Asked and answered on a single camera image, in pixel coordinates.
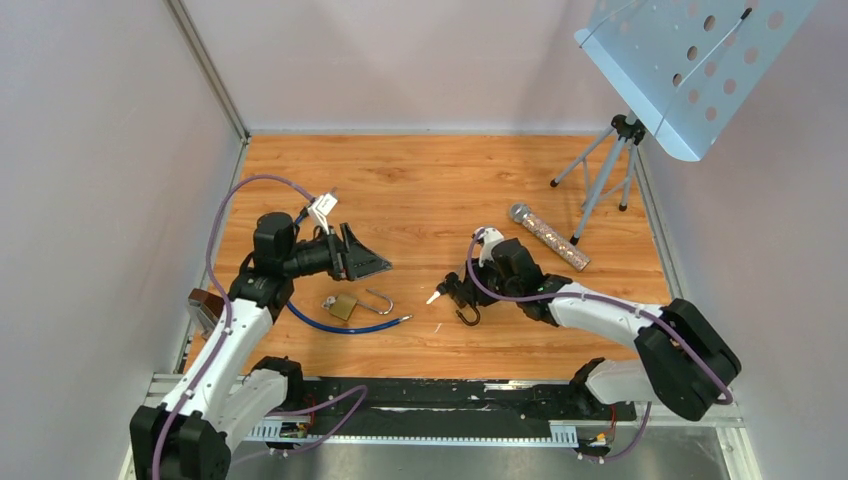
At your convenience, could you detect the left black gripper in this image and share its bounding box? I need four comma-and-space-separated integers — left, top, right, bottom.
282, 222, 391, 281

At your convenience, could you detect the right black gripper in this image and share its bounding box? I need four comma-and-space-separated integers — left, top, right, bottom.
457, 255, 520, 309

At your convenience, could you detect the brass padlock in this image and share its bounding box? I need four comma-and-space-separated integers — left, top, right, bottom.
322, 288, 394, 322

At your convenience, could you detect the small black padlock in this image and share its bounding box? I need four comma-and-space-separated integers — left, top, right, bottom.
455, 302, 481, 327

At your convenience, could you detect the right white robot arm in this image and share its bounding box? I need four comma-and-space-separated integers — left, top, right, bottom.
435, 239, 741, 421

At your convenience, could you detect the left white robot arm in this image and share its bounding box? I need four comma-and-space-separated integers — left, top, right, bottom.
129, 212, 393, 479

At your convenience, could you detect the glitter microphone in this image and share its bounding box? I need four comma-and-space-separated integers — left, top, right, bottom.
508, 203, 590, 272

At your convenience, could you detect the brown wooden block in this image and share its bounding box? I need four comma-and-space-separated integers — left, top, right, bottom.
186, 288, 224, 339

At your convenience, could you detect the blue music stand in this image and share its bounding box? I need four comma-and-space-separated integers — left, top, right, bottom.
550, 1, 816, 246

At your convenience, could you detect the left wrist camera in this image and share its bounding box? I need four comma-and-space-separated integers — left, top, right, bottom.
307, 188, 338, 235

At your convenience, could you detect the blue cable lock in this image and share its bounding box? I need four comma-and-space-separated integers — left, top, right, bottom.
286, 299, 413, 336

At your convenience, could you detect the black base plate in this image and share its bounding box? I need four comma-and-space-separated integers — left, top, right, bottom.
278, 377, 636, 439

